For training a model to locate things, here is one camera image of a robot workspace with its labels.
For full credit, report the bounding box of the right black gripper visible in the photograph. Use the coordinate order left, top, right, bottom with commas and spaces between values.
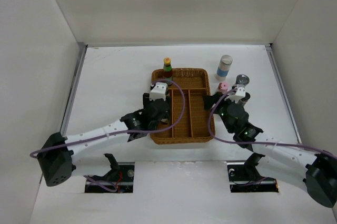
203, 91, 237, 134

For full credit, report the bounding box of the red sauce bottle yellow cap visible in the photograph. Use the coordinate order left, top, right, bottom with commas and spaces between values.
163, 57, 173, 80

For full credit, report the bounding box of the tall blue label spice jar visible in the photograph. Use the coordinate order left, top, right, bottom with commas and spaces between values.
215, 55, 233, 82

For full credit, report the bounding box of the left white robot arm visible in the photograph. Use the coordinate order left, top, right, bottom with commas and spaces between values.
37, 93, 171, 187

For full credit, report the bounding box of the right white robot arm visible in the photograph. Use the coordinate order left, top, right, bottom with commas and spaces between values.
203, 89, 336, 208

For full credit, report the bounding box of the pink lid spice jar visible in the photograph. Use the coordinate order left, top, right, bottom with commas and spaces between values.
216, 81, 229, 95

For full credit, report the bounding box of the brown wicker divided basket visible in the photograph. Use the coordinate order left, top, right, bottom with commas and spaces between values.
150, 68, 212, 145

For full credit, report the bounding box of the small dark spice jar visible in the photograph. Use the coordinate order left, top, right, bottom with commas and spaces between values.
240, 92, 251, 107

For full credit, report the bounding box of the silver top pepper grinder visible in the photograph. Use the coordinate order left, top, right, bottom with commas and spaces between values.
235, 74, 250, 87

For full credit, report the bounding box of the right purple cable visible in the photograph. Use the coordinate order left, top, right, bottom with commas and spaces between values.
207, 88, 337, 160

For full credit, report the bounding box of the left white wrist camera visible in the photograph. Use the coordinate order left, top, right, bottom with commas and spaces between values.
149, 82, 169, 101

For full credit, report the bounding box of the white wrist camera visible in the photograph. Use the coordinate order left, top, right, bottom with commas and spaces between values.
149, 82, 169, 101
228, 85, 246, 104

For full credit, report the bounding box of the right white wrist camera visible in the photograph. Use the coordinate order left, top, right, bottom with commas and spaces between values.
228, 85, 246, 104

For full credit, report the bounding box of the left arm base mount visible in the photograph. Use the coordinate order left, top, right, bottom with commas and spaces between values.
84, 154, 135, 194

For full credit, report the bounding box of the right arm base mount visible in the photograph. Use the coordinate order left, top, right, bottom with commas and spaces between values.
226, 153, 279, 193

